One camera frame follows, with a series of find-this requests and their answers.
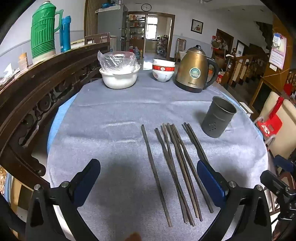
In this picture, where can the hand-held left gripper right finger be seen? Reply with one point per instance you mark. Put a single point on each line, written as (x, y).
(209, 180)

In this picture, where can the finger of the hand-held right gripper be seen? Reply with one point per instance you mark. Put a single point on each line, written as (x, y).
(272, 182)
(283, 163)

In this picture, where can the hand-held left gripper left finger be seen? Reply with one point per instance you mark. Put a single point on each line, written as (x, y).
(89, 176)

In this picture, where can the row of dark chopsticks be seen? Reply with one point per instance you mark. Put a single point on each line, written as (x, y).
(175, 162)

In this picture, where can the grey metal chopstick holder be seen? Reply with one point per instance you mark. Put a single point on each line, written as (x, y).
(217, 118)

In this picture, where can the cream chair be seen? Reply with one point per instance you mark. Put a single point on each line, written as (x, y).
(286, 129)

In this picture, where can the grey tablecloth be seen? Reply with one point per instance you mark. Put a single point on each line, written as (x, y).
(111, 143)

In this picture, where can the red plastic stool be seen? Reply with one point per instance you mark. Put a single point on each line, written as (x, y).
(271, 122)

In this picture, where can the small white box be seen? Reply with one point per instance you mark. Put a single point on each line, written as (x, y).
(246, 107)

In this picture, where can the blue under cloth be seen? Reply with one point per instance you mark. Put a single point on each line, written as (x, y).
(59, 115)

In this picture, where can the white bowl with plastic wrap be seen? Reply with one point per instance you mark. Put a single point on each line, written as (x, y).
(119, 80)

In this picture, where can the wooden stair railing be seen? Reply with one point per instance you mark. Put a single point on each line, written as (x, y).
(247, 67)

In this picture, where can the gold electric kettle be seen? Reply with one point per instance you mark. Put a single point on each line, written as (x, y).
(192, 69)

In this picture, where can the white bowl with red emblem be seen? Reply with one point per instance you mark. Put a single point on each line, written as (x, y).
(163, 76)

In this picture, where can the bowl in clear plastic bag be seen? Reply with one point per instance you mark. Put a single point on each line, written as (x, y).
(118, 60)

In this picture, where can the red rimmed bowl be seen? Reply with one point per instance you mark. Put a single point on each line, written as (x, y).
(163, 68)

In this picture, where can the plain white bowl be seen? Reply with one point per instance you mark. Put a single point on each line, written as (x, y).
(163, 61)

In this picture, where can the blue water jug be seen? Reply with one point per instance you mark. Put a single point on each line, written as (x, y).
(137, 53)

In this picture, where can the wooden dining chair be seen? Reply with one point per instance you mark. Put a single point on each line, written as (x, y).
(181, 48)

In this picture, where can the blue thermos bottle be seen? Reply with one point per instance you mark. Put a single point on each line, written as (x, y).
(65, 34)

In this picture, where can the green thermos jug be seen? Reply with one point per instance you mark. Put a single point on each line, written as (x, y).
(44, 34)

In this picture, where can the grey refrigerator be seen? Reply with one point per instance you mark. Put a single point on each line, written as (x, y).
(111, 25)

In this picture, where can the kitchen shelf with bottles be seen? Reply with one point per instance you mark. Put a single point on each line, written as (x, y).
(136, 26)

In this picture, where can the wall calendar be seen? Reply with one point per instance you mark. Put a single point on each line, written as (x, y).
(277, 53)

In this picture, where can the framed wall picture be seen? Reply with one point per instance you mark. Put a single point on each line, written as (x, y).
(197, 26)

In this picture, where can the round wall clock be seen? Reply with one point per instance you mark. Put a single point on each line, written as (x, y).
(146, 7)

